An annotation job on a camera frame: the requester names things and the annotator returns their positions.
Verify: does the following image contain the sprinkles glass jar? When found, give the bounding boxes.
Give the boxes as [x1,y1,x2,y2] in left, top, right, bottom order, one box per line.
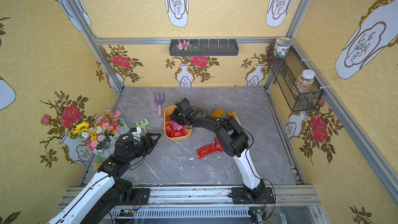
[294,69,316,95]

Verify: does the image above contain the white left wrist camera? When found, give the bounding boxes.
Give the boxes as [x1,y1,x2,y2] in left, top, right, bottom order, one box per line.
[129,127,142,139]

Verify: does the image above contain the long red tea bag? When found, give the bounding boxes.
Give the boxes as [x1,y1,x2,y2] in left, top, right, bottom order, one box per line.
[197,144,216,159]

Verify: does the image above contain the green toy hand rake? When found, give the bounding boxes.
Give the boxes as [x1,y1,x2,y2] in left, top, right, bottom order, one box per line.
[136,118,149,133]

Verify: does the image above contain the small yellow tea bag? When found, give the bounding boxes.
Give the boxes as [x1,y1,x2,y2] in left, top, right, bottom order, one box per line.
[227,111,241,125]

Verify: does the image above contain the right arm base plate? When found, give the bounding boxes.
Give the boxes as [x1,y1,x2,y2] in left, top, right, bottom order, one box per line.
[228,186,275,204]

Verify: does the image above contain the artificial flower bouquet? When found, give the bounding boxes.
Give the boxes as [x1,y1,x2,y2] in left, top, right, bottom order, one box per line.
[73,110,124,169]

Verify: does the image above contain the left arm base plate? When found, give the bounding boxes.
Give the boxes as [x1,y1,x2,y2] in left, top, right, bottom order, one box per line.
[121,188,150,206]

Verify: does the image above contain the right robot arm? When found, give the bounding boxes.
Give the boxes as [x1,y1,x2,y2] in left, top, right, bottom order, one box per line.
[171,98,265,199]

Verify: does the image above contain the large yellow tea bag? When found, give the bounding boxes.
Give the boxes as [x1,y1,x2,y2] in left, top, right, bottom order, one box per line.
[211,108,224,118]

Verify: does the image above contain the green label clear jar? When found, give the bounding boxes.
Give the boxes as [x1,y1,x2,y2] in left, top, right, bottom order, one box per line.
[274,37,292,59]

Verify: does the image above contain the purple toy garden fork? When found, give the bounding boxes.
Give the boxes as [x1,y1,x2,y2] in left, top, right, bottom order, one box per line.
[154,93,165,118]

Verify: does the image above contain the red tea bag front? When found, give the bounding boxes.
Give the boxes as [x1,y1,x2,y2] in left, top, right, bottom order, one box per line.
[166,124,187,138]

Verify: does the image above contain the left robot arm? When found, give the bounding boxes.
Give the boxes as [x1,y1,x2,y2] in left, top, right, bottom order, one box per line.
[49,133,162,224]

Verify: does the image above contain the black wire mesh shelf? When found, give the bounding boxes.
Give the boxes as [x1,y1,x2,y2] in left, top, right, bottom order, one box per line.
[271,48,323,112]

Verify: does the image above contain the pink flowers in tray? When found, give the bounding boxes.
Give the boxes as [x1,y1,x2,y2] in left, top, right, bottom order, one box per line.
[176,40,199,50]

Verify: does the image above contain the dark grey wall tray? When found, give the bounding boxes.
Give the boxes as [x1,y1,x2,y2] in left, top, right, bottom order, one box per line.
[169,38,239,57]

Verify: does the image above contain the yellow plastic storage box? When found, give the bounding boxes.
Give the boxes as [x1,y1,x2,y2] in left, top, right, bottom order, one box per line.
[164,106,192,141]

